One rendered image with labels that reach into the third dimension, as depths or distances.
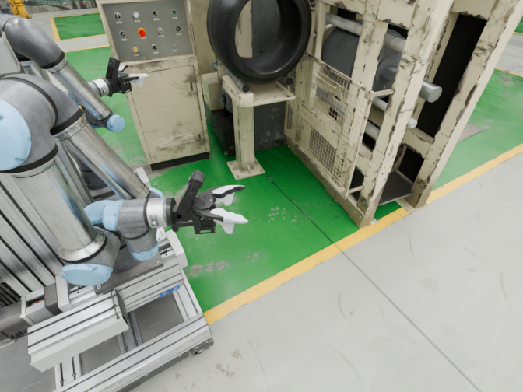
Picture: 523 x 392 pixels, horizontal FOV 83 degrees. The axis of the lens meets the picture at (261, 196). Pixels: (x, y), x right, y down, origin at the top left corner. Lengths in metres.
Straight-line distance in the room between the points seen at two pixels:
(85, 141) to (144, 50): 1.62
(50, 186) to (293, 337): 1.33
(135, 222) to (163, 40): 1.77
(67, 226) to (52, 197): 0.09
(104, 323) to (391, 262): 1.63
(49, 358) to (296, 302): 1.16
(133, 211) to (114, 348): 0.93
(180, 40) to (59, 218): 1.80
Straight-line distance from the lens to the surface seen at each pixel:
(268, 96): 1.95
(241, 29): 2.10
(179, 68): 2.39
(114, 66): 1.60
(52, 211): 0.80
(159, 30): 2.36
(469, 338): 2.01
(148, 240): 0.84
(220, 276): 1.88
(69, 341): 1.18
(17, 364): 1.77
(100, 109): 1.42
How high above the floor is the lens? 1.58
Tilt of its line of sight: 42 degrees down
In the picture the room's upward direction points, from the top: straight up
